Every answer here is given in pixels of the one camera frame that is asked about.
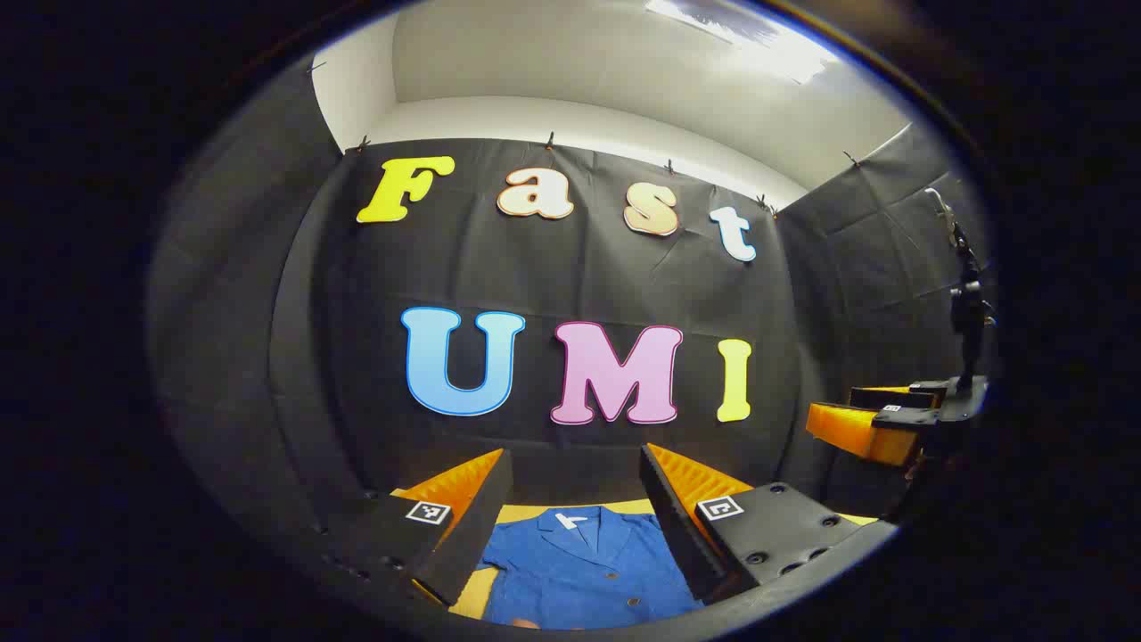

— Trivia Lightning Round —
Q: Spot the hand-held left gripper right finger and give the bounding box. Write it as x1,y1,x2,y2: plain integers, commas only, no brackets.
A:
638,442,899,603

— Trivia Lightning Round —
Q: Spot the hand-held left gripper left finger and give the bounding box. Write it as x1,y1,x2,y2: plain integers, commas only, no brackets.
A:
294,449,515,609

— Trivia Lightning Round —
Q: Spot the blue corduroy shirt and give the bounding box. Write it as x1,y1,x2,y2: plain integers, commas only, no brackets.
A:
477,506,705,630

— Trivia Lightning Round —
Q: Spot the black backdrop cloth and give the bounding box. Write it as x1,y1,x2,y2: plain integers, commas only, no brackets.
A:
147,53,995,554

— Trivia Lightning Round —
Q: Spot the row of small black clips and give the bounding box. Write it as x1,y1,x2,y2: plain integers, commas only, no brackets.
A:
308,58,863,215

